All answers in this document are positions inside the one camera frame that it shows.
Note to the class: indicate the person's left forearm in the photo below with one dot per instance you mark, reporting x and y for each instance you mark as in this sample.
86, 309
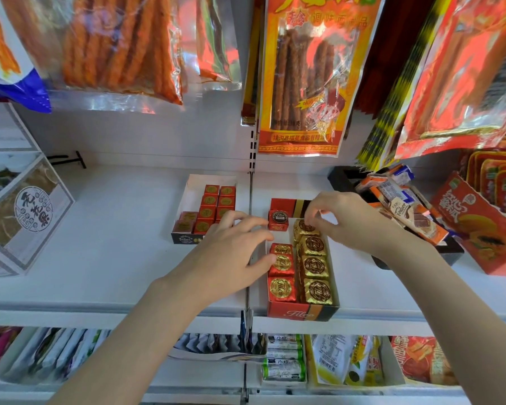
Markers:
122, 354

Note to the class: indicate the dark brown snack bag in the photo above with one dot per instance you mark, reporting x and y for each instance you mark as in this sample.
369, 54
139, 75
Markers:
249, 105

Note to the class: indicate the red orange snack packets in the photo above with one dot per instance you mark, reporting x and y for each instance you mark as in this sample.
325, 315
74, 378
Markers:
421, 358

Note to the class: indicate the person's right forearm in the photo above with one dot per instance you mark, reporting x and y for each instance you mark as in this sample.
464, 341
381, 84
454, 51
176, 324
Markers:
468, 316

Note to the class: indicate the red cardboard display box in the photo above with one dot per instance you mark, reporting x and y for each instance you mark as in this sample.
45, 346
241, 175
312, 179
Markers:
472, 215

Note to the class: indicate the white metal shelf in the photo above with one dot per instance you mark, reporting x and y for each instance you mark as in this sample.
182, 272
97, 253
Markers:
122, 248

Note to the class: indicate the yellow red bag brown sticks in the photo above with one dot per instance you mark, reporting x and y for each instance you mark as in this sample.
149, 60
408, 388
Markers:
308, 80

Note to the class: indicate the printed jar display box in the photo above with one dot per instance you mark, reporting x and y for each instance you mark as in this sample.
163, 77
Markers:
29, 215

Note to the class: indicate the clear green print snack bag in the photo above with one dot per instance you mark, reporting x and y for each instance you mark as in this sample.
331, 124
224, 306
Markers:
215, 37

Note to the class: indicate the red Filer candy box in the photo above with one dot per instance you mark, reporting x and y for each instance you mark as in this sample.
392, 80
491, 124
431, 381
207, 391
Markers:
291, 314

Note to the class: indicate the wafer bar packets group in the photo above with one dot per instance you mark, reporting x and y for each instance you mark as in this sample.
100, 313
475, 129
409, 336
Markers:
409, 206

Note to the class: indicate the dark red snack bag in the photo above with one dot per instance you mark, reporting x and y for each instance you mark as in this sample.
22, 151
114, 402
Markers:
392, 50

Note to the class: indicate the white blue snack bag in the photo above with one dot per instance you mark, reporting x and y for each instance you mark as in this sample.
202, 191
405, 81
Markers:
8, 88

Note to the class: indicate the red orange snack bag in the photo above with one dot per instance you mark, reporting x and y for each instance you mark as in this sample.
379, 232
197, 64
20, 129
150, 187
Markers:
459, 80

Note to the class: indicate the black plastic tray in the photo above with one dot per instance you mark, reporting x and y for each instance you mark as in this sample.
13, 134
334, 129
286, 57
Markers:
339, 177

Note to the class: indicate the yellow black striped bags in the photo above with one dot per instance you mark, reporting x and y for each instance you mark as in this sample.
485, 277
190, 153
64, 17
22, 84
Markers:
388, 130

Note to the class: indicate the row of red snack packets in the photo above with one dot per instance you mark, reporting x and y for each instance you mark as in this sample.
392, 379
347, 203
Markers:
497, 177

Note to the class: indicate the white box of red chocolates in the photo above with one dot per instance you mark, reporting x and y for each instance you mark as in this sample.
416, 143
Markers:
192, 189

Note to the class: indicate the clear bag of orange sticks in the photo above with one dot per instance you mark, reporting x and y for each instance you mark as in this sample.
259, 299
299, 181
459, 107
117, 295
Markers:
118, 46

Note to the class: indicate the stack of green white packets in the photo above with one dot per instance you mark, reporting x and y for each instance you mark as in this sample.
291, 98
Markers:
283, 358

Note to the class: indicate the person's right hand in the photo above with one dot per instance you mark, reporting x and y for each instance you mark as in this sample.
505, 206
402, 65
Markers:
362, 225

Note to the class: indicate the heap of gold candies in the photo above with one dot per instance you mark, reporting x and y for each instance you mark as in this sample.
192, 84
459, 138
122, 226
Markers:
316, 291

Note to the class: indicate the black metal hook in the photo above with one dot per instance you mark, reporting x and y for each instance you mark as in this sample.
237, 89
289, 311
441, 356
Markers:
67, 159

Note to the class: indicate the person's left hand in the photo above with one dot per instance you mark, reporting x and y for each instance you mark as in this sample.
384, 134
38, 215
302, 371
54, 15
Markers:
219, 265

